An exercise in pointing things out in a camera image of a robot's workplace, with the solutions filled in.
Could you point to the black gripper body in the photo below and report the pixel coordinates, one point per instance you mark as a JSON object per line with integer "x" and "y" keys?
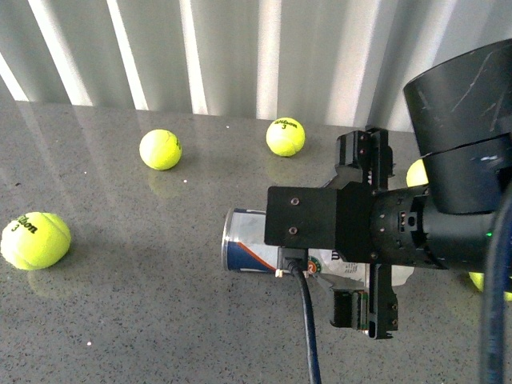
{"x": 379, "y": 227}

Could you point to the clear Wilson tennis can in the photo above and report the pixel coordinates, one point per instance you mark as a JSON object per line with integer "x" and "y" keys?
{"x": 244, "y": 250}

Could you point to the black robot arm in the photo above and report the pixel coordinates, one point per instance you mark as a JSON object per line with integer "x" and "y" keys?
{"x": 461, "y": 115}

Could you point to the tennis ball behind gripper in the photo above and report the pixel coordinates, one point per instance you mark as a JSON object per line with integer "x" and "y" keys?
{"x": 416, "y": 174}

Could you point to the far Wilson tennis ball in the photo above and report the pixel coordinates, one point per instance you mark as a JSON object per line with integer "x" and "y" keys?
{"x": 285, "y": 137}

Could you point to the wilson tennis ball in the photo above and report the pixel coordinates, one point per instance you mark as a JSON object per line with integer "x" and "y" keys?
{"x": 285, "y": 137}
{"x": 35, "y": 241}

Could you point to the middle yellow tennis ball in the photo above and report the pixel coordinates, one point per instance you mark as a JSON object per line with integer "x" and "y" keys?
{"x": 160, "y": 149}

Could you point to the near Wilson tennis ball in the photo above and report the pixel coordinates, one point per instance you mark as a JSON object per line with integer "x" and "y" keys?
{"x": 35, "y": 241}

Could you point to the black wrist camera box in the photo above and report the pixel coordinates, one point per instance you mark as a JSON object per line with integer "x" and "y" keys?
{"x": 301, "y": 217}

